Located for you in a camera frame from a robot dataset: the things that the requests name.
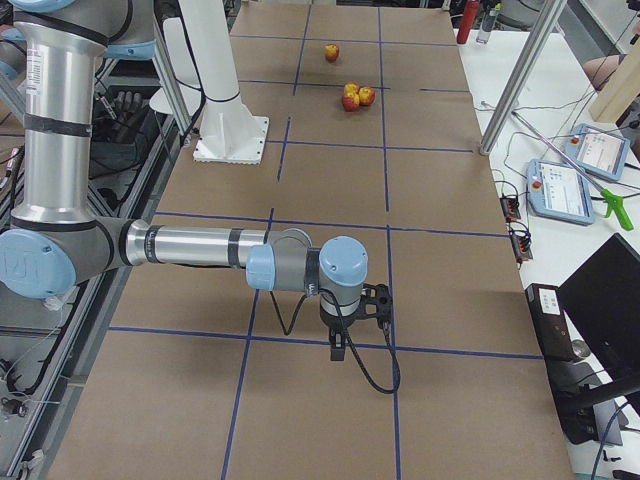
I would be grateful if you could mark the red yellow apple alone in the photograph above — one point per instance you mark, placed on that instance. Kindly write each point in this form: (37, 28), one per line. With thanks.
(331, 52)

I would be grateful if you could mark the lower black orange connector box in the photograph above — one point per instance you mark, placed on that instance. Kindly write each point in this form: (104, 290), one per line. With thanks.
(521, 245)

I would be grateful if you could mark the black orange connector box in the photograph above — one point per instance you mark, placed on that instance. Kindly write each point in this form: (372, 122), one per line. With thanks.
(510, 208)
(521, 245)

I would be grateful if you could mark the upper black orange connector box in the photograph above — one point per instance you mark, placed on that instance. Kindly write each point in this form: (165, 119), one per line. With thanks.
(510, 208)

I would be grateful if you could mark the black computer box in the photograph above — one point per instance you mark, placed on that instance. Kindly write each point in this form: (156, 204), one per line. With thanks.
(583, 403)

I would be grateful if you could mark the red yellow apple front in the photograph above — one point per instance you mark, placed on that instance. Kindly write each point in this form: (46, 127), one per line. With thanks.
(350, 101)

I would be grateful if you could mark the red yellow apple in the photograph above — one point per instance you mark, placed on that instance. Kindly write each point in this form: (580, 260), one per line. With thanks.
(367, 96)
(350, 101)
(351, 87)

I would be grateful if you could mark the red yellow apple left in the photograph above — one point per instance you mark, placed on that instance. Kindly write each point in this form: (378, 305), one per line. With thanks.
(367, 96)

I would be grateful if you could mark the red yellow apple back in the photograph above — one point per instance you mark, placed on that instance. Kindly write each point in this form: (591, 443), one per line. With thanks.
(351, 87)

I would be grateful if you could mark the black monitor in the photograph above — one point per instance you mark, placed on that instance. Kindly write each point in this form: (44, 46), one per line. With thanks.
(601, 299)

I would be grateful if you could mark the near teach pendant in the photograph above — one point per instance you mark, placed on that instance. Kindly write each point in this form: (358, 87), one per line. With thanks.
(558, 192)

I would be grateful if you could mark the teach pendant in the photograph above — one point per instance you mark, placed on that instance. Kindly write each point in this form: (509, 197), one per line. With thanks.
(558, 192)
(600, 152)

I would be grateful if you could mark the far teach pendant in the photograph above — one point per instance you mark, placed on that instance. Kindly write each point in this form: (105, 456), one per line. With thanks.
(600, 152)

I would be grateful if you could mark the white robot column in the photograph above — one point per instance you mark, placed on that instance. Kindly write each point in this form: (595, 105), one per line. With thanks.
(208, 35)

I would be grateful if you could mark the clear water bottle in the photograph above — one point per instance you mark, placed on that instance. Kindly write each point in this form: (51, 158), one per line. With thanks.
(490, 13)

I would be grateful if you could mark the wooden beam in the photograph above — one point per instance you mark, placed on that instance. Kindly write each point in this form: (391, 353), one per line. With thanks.
(616, 80)

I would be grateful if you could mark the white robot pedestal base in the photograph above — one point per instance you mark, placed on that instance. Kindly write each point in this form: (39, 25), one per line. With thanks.
(229, 133)

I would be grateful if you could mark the green handled reacher stick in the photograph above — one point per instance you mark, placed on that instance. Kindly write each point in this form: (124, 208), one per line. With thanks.
(615, 203)

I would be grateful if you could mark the aluminium frame post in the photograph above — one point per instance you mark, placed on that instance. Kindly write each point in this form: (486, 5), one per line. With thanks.
(533, 47)

